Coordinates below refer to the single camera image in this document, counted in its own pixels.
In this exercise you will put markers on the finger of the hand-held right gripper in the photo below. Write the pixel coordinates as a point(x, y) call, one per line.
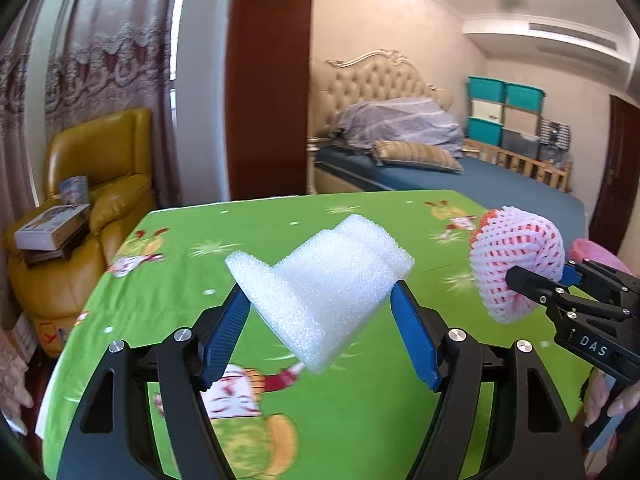
point(530, 285)
point(607, 280)

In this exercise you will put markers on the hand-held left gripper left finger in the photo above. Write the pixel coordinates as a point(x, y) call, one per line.
point(225, 337)

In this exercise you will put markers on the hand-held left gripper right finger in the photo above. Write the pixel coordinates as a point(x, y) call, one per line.
point(415, 342)

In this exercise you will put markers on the pink plastic bag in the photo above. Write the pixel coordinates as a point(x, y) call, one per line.
point(595, 252)

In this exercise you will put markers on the red fruit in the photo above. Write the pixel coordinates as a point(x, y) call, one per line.
point(515, 255)

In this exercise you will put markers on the stepped white foam piece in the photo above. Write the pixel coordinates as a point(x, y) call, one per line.
point(320, 290)

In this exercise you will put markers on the person's right hand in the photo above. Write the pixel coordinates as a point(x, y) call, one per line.
point(595, 395)

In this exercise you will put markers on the green printed tablecloth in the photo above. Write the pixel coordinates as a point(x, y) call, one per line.
point(350, 410)

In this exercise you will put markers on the blue bed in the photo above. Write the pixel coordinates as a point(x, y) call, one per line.
point(500, 195)

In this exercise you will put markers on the dark brown room door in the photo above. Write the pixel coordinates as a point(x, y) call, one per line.
point(625, 175)

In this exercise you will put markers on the black white checkered bag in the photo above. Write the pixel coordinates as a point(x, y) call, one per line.
point(555, 135)

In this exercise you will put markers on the striped pillow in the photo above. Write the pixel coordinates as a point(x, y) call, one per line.
point(415, 155)

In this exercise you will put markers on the stack of storage bins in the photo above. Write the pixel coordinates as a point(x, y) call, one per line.
point(500, 110)

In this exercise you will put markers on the flat brown box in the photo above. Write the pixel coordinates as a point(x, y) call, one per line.
point(55, 252)

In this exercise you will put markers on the grey-blue quilt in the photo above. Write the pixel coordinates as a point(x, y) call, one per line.
point(400, 125)

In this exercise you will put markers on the flat white box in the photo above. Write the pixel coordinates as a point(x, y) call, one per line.
point(50, 225)

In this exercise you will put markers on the small blue box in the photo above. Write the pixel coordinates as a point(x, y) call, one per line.
point(75, 190)

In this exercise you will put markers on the yellow leather armchair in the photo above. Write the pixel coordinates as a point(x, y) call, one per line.
point(100, 145)

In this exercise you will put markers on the air vent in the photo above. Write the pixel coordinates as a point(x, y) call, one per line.
point(570, 37)

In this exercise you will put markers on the red-brown wooden door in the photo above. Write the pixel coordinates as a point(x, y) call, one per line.
point(270, 85)

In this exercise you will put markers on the tufted beige headboard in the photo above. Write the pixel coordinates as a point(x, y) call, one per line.
point(370, 80)

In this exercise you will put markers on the beige lace curtain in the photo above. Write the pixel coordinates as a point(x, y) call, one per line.
point(110, 35)
point(20, 110)

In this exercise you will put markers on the wooden crib rail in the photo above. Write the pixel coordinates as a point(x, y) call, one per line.
point(530, 167)

